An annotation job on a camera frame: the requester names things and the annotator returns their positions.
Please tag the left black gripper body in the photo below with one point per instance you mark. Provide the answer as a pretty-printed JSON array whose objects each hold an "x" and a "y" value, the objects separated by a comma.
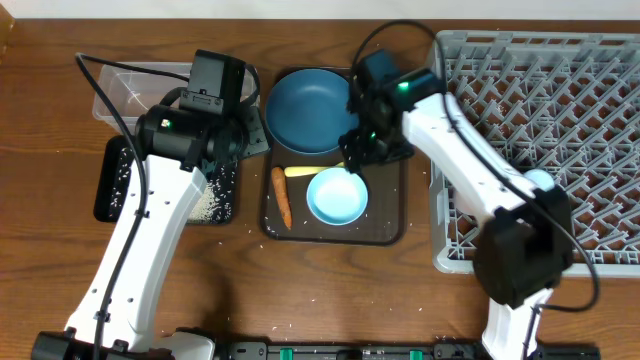
[{"x": 251, "y": 136}]

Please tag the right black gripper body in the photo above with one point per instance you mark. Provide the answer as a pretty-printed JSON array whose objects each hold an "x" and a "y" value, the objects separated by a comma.
[{"x": 365, "y": 147}]

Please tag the light blue bowl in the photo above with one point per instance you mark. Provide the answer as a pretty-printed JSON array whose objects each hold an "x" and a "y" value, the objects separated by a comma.
[{"x": 336, "y": 197}]

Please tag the white rice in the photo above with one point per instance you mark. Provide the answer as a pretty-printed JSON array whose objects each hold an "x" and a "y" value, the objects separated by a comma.
[{"x": 210, "y": 200}]

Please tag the light blue plastic cup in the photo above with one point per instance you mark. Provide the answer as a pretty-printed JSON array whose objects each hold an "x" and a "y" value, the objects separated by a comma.
[{"x": 542, "y": 179}]

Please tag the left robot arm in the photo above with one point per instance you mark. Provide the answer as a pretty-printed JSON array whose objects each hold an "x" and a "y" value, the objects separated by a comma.
[{"x": 205, "y": 122}]

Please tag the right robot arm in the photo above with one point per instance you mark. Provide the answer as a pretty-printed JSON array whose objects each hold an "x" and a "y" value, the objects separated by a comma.
[{"x": 523, "y": 241}]

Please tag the grey dishwasher rack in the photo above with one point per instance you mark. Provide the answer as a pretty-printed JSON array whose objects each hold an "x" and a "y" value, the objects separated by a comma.
[{"x": 566, "y": 103}]

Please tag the orange carrot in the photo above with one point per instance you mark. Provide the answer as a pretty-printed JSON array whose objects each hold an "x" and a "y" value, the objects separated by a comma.
[{"x": 280, "y": 189}]

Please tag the yellow plastic spoon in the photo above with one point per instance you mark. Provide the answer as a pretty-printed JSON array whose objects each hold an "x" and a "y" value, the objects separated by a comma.
[{"x": 299, "y": 171}]

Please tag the dark blue plate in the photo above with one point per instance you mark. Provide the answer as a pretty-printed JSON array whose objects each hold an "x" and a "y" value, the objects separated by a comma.
[{"x": 306, "y": 111}]

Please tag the black rectangular tray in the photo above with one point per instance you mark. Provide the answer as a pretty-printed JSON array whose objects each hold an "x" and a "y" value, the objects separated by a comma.
[{"x": 112, "y": 180}]

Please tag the dark brown serving tray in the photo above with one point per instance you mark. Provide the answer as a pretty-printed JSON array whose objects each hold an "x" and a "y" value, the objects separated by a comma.
[{"x": 384, "y": 219}]

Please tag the clear plastic bin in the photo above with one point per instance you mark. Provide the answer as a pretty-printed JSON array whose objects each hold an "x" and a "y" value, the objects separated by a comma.
[{"x": 133, "y": 93}]

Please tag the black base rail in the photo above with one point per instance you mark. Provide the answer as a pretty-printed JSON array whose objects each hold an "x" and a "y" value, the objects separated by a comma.
[{"x": 263, "y": 351}]

